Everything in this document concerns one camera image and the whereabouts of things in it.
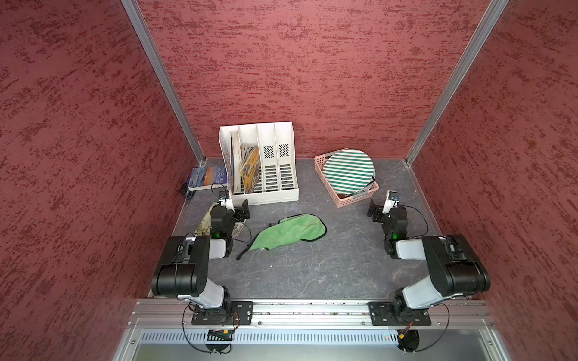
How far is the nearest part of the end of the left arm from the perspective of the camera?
74cm

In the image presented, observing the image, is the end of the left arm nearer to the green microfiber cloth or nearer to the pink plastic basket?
the green microfiber cloth

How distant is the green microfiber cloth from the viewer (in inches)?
35.1

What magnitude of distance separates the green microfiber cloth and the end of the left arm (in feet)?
0.37

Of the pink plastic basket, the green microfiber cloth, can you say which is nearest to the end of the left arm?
the green microfiber cloth
